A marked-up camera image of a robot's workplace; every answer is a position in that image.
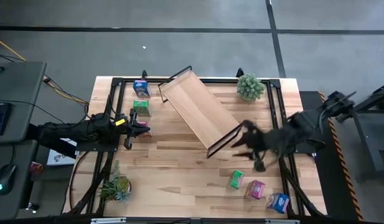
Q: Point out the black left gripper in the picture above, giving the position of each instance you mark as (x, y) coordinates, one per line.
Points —
(129, 127)

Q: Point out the white cardboard box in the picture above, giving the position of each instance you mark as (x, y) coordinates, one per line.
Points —
(59, 157)

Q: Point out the black frame clamp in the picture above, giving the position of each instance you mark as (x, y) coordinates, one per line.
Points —
(240, 72)
(144, 74)

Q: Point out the black backlit keyboard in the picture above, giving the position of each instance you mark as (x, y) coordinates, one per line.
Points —
(0, 118)

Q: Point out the black metal stand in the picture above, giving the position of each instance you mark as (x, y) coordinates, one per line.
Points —
(370, 104)

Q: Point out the blue Frosted Flakes cereal box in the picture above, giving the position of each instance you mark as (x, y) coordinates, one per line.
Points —
(142, 88)
(279, 203)

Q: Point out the small pink packet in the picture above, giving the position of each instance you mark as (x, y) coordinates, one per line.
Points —
(36, 168)

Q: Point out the grey desk with mouse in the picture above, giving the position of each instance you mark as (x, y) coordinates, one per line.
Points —
(14, 155)

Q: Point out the pink cereal box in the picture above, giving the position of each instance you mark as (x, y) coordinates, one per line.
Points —
(255, 189)
(144, 123)

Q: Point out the silver metal bracket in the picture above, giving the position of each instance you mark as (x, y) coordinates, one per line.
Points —
(108, 220)
(282, 221)

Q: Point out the green Apple Jacks cereal box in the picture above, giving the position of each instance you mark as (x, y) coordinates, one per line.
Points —
(142, 108)
(237, 180)

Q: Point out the round pale green potted plant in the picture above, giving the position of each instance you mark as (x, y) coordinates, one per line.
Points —
(250, 87)

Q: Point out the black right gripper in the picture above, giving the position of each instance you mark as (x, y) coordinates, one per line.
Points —
(260, 146)

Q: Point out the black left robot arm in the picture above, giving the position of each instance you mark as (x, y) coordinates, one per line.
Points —
(70, 130)

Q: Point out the black computer mouse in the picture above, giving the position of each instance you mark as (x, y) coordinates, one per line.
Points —
(5, 179)

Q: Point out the spiky succulent potted plant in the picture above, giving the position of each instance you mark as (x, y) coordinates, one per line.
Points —
(118, 186)

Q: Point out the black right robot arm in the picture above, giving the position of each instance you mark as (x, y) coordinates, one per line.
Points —
(300, 124)

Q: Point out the grey desk with keyboard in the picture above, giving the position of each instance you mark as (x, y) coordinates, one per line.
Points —
(20, 93)

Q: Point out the black metal table frame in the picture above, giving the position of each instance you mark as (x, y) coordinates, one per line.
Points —
(117, 82)

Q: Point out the black mat with hazard stripes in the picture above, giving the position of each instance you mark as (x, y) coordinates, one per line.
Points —
(328, 174)

